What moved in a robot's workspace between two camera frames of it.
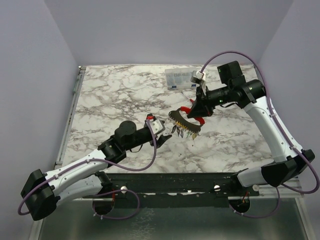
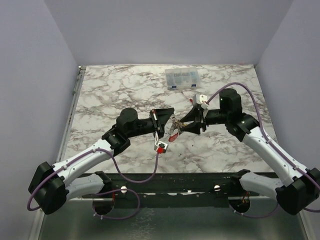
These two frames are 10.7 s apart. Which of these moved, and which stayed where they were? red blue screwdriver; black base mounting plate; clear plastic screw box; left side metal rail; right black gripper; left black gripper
Moved: left black gripper; right black gripper
Stayed: clear plastic screw box; left side metal rail; black base mounting plate; red blue screwdriver
